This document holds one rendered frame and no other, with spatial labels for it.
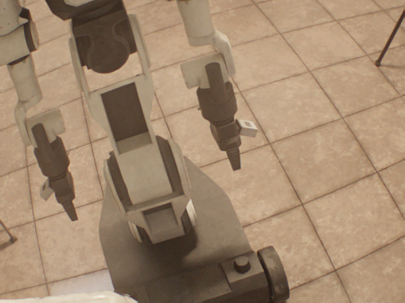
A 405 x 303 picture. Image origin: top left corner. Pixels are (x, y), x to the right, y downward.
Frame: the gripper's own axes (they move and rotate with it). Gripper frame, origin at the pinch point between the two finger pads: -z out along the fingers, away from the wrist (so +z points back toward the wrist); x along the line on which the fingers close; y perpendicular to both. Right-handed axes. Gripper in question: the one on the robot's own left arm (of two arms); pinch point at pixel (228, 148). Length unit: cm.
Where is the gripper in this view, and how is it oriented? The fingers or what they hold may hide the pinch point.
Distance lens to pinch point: 157.1
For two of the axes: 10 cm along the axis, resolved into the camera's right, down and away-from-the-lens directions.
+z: -2.1, -8.1, -5.4
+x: 2.5, 4.9, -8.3
